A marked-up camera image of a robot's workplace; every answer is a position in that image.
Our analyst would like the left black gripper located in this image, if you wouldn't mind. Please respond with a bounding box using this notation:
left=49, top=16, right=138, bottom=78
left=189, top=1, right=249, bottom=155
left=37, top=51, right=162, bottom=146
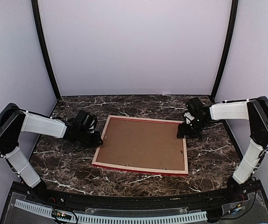
left=78, top=129, right=103, bottom=149

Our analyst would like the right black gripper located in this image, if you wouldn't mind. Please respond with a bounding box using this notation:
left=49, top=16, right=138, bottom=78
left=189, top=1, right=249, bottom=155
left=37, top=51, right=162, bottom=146
left=177, top=117, right=209, bottom=138

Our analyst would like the brown backing board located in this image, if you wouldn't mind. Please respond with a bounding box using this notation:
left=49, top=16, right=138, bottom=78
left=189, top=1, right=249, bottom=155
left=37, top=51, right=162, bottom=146
left=96, top=118, right=186, bottom=171

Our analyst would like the wooden picture frame red edge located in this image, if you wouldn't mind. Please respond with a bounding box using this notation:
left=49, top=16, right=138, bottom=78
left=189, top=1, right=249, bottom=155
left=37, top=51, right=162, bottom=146
left=91, top=114, right=189, bottom=176

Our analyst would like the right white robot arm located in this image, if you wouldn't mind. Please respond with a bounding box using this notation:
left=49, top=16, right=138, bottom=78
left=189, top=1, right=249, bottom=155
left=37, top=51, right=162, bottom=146
left=177, top=96, right=268, bottom=184

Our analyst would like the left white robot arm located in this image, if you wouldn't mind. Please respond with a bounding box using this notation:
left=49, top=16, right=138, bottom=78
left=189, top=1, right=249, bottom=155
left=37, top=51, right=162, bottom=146
left=0, top=103, right=103, bottom=203

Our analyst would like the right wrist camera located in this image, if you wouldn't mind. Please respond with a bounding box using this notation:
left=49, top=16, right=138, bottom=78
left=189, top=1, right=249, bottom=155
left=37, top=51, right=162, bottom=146
left=183, top=112, right=194, bottom=124

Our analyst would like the black front table rail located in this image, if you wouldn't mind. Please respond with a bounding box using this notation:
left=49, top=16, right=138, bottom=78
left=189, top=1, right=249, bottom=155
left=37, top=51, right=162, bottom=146
left=12, top=183, right=258, bottom=211

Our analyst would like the grey slotted cable duct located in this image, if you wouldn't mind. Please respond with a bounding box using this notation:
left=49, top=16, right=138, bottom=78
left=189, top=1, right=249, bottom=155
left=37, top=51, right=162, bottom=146
left=14, top=199, right=207, bottom=224

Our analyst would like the right black corner post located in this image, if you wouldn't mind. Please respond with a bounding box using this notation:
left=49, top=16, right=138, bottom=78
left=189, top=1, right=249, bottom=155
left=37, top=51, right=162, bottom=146
left=210, top=0, right=239, bottom=101

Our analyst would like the black corner post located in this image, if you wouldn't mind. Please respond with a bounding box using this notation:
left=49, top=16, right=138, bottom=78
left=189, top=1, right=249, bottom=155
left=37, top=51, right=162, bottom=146
left=210, top=0, right=239, bottom=101
left=31, top=0, right=61, bottom=101

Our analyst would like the left black corner post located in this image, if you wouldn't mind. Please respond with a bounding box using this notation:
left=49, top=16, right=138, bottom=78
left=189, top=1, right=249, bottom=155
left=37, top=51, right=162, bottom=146
left=31, top=0, right=61, bottom=101

